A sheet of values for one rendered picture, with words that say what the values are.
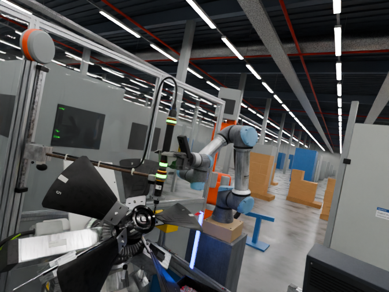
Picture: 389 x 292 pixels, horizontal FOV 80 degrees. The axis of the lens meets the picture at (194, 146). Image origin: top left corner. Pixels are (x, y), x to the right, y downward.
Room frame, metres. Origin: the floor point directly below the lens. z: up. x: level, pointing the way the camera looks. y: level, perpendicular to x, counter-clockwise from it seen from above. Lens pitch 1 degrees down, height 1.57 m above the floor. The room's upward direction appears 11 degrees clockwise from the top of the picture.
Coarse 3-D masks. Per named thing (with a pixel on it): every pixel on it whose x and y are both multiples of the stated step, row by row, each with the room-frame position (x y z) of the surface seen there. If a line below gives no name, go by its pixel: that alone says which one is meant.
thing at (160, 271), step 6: (150, 252) 0.91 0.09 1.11; (156, 258) 0.96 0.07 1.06; (156, 264) 0.91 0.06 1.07; (156, 270) 0.88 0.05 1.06; (162, 270) 0.93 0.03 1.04; (162, 276) 0.90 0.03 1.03; (168, 276) 0.98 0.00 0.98; (162, 282) 0.87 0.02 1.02; (168, 282) 0.93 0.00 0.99; (174, 282) 1.00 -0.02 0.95; (162, 288) 0.85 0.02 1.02; (168, 288) 0.89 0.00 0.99
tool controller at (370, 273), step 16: (320, 256) 0.87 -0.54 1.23; (336, 256) 0.87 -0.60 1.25; (304, 272) 0.89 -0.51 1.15; (320, 272) 0.85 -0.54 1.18; (336, 272) 0.81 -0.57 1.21; (352, 272) 0.79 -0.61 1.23; (368, 272) 0.79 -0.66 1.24; (384, 272) 0.79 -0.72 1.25; (304, 288) 0.90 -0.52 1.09; (320, 288) 0.86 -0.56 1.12; (336, 288) 0.81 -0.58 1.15; (352, 288) 0.78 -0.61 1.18; (368, 288) 0.75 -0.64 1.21; (384, 288) 0.73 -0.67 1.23
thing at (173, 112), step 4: (172, 108) 1.04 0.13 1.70; (172, 112) 1.03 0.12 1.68; (176, 112) 1.04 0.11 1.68; (172, 116) 1.07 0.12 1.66; (176, 116) 1.05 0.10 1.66; (156, 180) 1.04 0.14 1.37; (156, 184) 1.04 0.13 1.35; (160, 184) 1.03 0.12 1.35; (156, 188) 1.03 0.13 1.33; (160, 188) 1.04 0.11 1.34; (156, 192) 1.04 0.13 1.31; (160, 192) 1.04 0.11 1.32; (156, 200) 1.04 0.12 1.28; (156, 204) 1.04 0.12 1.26
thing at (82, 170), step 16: (80, 160) 0.90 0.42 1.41; (64, 176) 0.86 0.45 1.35; (80, 176) 0.89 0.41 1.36; (96, 176) 0.91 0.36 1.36; (48, 192) 0.83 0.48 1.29; (64, 192) 0.86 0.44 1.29; (80, 192) 0.88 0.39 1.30; (96, 192) 0.90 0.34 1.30; (112, 192) 0.93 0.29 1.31; (48, 208) 0.83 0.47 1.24; (64, 208) 0.86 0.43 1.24; (80, 208) 0.89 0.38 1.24; (96, 208) 0.91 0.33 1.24
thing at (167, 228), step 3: (156, 210) 1.54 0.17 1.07; (159, 210) 1.56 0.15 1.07; (162, 210) 1.57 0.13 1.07; (156, 213) 1.50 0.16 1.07; (159, 225) 1.47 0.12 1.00; (162, 225) 1.45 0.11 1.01; (165, 225) 1.44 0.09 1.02; (168, 225) 1.43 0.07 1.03; (171, 225) 1.45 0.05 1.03; (174, 225) 1.47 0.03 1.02; (159, 228) 1.47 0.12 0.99; (162, 228) 1.45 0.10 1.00; (165, 228) 1.43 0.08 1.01; (168, 228) 1.44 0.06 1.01; (171, 228) 1.46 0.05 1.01; (174, 228) 1.47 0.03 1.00; (177, 228) 1.49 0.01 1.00; (165, 231) 1.43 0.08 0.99; (168, 231) 1.44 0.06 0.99; (171, 231) 1.46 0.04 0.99
